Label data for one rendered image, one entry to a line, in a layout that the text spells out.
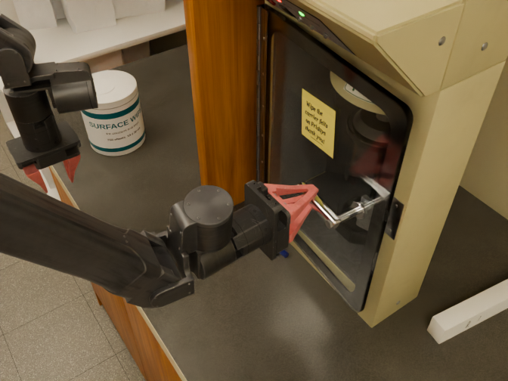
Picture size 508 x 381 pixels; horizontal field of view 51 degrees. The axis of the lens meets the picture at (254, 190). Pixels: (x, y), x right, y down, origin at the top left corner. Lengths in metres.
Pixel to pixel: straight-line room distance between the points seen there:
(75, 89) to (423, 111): 0.49
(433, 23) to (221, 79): 0.45
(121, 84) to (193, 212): 0.65
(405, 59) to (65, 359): 1.74
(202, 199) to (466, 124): 0.33
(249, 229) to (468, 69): 0.31
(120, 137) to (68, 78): 0.40
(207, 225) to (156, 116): 0.79
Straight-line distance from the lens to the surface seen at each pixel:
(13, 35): 0.82
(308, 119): 0.76
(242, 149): 1.00
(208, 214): 0.59
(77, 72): 0.83
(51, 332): 2.13
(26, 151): 0.91
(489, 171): 1.20
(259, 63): 0.84
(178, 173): 1.17
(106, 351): 2.03
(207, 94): 0.89
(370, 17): 0.49
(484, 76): 0.66
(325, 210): 0.72
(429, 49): 0.54
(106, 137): 1.21
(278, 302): 0.94
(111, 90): 1.19
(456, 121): 0.67
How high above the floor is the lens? 1.72
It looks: 44 degrees down
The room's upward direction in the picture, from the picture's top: straight up
